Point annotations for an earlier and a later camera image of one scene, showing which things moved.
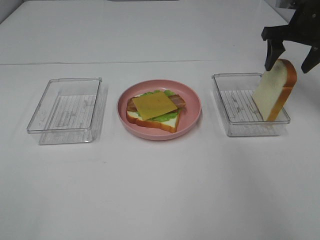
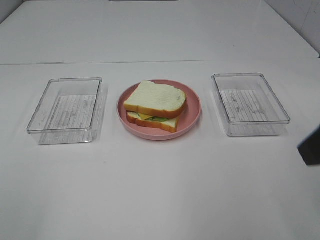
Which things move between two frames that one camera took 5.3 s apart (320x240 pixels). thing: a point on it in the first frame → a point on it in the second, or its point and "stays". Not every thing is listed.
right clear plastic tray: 242,118 stays
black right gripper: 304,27 → 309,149
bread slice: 170,125 stays
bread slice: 272,93 → 161,100
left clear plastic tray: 67,111 stays
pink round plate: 189,115 stays
